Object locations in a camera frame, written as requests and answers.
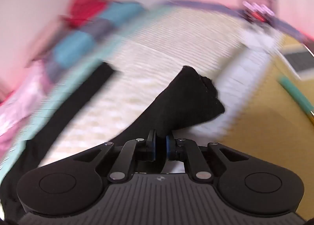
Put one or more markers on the teal and cream bedsheet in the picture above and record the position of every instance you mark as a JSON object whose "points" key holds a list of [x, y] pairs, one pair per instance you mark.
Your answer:
{"points": [[159, 43]]}

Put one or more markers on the teal stick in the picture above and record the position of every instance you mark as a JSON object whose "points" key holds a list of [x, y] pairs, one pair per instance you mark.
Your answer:
{"points": [[294, 92]]}

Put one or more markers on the dark grey floor mat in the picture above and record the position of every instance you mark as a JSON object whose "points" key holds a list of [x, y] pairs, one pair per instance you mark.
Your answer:
{"points": [[300, 60]]}

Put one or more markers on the pink printed blanket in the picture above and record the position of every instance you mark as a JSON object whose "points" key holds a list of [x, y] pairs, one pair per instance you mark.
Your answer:
{"points": [[14, 109]]}

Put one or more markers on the black pants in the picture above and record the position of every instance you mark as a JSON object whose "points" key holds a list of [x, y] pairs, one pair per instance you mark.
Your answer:
{"points": [[171, 102]]}

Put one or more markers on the teal bed sheet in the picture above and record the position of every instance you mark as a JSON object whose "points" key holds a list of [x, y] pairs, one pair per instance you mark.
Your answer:
{"points": [[36, 117]]}

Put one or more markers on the red cloth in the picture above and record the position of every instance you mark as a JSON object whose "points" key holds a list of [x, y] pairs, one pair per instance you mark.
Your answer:
{"points": [[85, 6]]}

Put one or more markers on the blue and grey cloth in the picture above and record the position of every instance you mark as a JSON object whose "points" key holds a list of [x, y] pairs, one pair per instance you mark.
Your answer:
{"points": [[73, 48]]}

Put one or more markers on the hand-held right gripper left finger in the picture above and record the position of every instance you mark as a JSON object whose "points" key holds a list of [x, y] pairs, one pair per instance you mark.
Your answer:
{"points": [[152, 147]]}

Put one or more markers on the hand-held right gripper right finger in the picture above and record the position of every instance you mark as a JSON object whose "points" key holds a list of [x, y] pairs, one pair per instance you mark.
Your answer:
{"points": [[169, 147]]}

